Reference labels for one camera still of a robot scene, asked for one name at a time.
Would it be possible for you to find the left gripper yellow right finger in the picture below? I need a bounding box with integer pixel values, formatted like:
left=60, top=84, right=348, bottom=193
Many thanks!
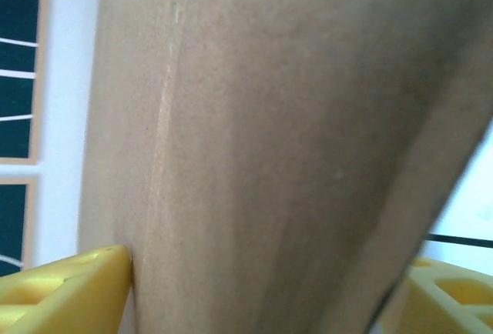
left=379, top=256, right=493, bottom=334

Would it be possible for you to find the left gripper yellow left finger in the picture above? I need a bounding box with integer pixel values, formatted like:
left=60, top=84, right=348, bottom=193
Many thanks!
left=0, top=244, right=134, bottom=334

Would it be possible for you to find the brown cardboard paper box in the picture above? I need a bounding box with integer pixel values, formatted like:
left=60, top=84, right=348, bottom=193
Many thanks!
left=79, top=0, right=493, bottom=334

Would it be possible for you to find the teal floral wall panel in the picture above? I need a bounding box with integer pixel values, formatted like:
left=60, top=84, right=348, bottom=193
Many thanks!
left=0, top=178, right=38, bottom=277
left=0, top=0, right=49, bottom=165

